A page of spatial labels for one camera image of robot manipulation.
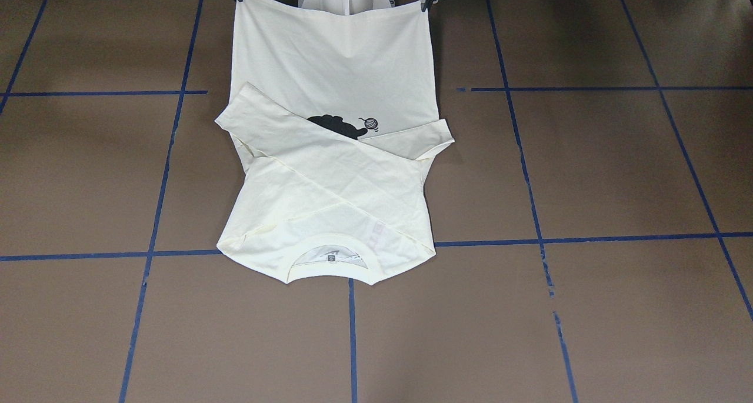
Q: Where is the cream long-sleeve printed shirt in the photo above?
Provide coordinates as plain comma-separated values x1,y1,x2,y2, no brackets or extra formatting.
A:
215,0,454,285

